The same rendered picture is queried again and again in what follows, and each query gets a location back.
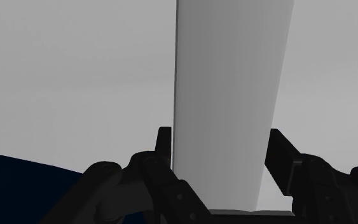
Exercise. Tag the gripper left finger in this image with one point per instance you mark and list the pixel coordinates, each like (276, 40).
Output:
(154, 186)

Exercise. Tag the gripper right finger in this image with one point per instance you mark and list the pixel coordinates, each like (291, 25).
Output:
(315, 186)

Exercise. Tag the tall white column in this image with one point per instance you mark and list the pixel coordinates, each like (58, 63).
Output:
(225, 93)

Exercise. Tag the dark blue rounded object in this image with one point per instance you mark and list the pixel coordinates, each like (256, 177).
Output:
(17, 192)

